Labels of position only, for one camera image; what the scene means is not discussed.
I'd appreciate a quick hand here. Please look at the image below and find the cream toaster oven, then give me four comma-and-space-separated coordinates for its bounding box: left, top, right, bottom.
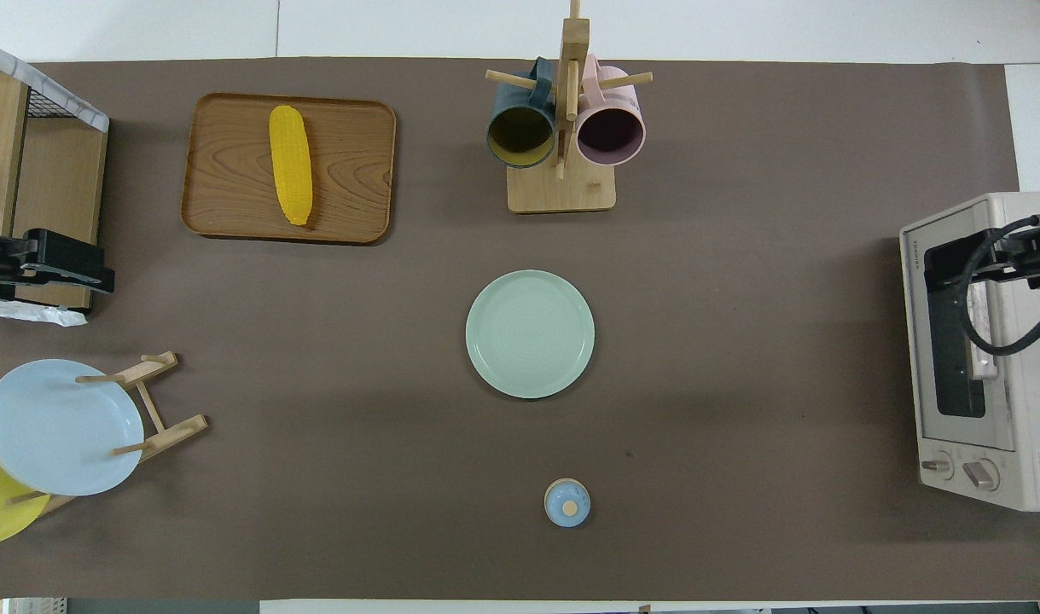
899, 192, 1040, 513

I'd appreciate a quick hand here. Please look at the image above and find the yellow corn cob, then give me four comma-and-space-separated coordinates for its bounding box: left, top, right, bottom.
269, 105, 314, 227

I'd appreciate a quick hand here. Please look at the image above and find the pale green plate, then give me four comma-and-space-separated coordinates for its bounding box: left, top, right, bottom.
466, 269, 596, 400

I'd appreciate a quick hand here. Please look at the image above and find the light blue plate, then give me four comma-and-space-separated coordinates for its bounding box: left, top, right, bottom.
0, 359, 145, 497

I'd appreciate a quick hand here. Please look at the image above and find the wooden plate rack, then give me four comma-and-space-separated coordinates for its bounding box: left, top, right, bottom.
8, 350, 209, 517

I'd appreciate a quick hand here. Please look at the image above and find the brown table mat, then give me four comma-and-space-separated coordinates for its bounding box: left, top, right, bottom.
0, 58, 1040, 602

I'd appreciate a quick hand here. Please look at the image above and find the wooden serving tray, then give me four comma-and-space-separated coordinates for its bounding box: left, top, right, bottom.
181, 92, 398, 246

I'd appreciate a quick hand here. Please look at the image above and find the pink mug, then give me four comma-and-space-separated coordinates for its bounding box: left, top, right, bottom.
575, 54, 648, 167

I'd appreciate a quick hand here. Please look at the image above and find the wooden mug tree stand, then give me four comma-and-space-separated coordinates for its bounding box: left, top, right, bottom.
485, 0, 654, 214

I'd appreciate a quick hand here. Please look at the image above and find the dark teal mug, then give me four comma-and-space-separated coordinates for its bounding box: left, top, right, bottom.
485, 57, 558, 170

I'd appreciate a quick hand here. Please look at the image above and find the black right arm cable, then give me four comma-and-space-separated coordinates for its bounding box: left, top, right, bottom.
954, 213, 1040, 357

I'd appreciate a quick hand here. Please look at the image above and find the wire basket wooden shelf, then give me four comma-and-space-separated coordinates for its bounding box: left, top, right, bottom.
0, 34, 111, 329

